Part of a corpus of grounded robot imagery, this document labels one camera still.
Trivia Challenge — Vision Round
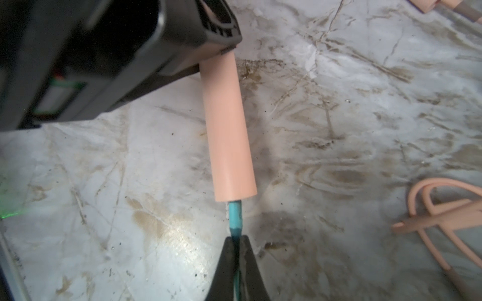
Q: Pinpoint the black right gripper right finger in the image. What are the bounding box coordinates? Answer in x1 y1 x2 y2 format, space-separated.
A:
238 235 270 301

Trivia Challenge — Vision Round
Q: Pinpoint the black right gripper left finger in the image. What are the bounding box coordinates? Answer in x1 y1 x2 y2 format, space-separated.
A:
205 237 236 301

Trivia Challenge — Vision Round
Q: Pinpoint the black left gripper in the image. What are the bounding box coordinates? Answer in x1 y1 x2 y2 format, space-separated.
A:
1 1 242 131

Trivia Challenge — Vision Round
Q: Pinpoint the teal cable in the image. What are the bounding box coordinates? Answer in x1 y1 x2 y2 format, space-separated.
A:
228 200 244 301

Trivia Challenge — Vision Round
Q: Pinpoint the pink toothbrush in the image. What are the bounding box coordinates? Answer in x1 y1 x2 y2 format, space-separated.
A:
408 0 482 24
200 51 257 202

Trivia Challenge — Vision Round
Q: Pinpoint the pink cable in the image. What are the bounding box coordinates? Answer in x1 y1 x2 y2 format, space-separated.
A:
391 177 482 301

